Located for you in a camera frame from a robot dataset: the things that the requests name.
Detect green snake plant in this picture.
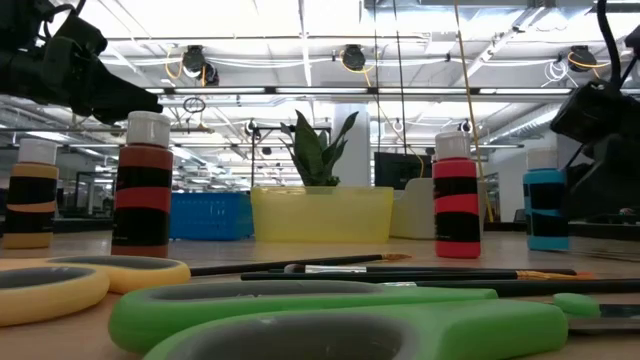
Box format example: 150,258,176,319
278,109,360,188

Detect yellow paint bottle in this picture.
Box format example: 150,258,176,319
2,138,60,250

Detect black monitor screen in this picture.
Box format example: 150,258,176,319
373,151,434,191

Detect red paint bottle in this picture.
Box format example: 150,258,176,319
432,130,482,260

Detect yellow hanging cable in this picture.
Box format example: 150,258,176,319
452,0,496,224

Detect thin black paintbrush orange bristles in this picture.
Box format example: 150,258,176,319
189,252,413,278

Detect blue paint bottle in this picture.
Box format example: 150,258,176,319
522,147,570,252

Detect blue plastic basket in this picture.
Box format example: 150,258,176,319
168,192,255,242

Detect grey plastic bin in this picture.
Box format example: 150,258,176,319
388,177,489,240

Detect black hanging cable loop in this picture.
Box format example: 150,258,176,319
182,96,207,115

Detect yellow-handled scissors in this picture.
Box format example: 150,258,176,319
0,254,192,329

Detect brown paint bottle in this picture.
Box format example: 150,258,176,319
110,110,175,259

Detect black background workstation frame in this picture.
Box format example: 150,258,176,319
73,171,119,219

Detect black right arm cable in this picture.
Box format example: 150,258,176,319
595,0,640,89

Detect green-handled scissors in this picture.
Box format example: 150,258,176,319
108,278,640,360

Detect black ceiling cable reel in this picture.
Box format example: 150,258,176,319
340,43,368,72
180,44,221,87
567,44,599,74

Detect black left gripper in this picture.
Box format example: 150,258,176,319
0,14,164,125

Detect yellow translucent plastic bin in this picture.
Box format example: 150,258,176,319
249,185,395,245

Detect thin black hanging cable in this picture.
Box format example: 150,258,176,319
372,0,382,154

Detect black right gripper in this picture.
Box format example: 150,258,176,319
549,74,640,219

